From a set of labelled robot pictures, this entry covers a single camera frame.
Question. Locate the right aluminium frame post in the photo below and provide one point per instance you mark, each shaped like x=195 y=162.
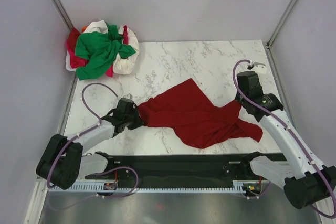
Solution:
x=289 y=8

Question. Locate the pink magenta t shirt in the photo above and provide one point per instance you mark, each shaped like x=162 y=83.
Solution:
x=73 y=61

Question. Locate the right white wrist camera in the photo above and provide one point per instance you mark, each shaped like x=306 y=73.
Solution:
x=257 y=67

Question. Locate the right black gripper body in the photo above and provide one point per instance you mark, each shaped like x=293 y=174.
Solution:
x=239 y=97

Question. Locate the white slotted cable duct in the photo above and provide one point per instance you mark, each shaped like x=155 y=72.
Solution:
x=102 y=187

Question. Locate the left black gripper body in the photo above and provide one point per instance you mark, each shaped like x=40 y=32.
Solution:
x=133 y=120

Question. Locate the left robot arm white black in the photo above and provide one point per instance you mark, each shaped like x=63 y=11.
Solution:
x=62 y=162

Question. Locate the dark red t shirt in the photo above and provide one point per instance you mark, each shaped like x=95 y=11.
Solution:
x=194 y=119

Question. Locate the green t shirt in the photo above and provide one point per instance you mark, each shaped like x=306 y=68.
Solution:
x=100 y=46

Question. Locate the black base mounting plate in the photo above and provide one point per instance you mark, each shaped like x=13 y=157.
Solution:
x=178 y=170

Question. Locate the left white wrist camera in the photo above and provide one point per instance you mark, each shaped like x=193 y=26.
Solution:
x=128 y=97

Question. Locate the cream white t shirt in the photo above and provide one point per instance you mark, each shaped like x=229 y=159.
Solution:
x=121 y=66

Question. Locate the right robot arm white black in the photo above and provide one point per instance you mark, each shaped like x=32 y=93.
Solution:
x=305 y=180

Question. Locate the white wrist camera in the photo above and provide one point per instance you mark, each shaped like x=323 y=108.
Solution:
x=257 y=67
x=128 y=97

